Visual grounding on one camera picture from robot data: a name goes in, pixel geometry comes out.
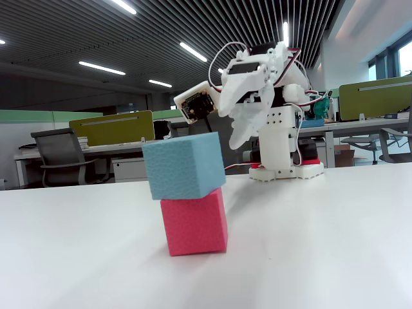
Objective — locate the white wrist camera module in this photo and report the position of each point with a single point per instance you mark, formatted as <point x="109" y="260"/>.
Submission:
<point x="196" y="104"/>

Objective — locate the white drawer cabinet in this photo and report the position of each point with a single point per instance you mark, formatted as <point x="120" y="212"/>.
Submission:
<point x="128" y="169"/>

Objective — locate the white office desk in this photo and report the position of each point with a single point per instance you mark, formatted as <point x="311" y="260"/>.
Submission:
<point x="112" y="150"/>
<point x="370" y="124"/>

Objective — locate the olive desk divider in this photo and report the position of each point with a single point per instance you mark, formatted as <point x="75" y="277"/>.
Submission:
<point x="373" y="99"/>
<point x="109" y="128"/>

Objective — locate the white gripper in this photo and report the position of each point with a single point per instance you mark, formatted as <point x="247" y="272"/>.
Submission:
<point x="247" y="78"/>

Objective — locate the pale green partition panel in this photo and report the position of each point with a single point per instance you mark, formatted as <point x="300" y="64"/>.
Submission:
<point x="164" y="114"/>
<point x="25" y="116"/>

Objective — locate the red foam cube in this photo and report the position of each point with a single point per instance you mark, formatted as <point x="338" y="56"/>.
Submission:
<point x="193" y="225"/>

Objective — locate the dark mesh office chair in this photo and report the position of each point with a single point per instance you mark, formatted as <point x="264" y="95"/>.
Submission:
<point x="236" y="157"/>

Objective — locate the stack of books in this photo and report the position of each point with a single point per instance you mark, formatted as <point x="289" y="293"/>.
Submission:
<point x="82" y="143"/>

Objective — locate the large glass window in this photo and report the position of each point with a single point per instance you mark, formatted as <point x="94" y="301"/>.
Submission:
<point x="405" y="61"/>

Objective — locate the blue tray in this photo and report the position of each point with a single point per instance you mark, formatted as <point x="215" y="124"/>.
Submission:
<point x="313" y="124"/>

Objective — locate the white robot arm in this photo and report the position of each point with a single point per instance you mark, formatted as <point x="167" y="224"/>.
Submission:
<point x="277" y="145"/>

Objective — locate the green bag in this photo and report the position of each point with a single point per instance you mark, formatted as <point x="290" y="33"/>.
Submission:
<point x="322" y="109"/>

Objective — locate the cardboard box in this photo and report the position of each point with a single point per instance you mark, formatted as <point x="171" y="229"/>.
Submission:
<point x="344" y="156"/>

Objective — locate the grey office chair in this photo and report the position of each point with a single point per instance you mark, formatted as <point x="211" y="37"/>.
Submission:
<point x="58" y="145"/>
<point x="363" y="141"/>
<point x="175" y="130"/>
<point x="391" y="141"/>

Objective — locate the black backpack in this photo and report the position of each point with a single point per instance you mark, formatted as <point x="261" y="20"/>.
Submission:
<point x="160" y="128"/>

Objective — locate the blue foam cube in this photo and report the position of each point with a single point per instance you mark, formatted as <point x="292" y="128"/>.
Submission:
<point x="180" y="167"/>

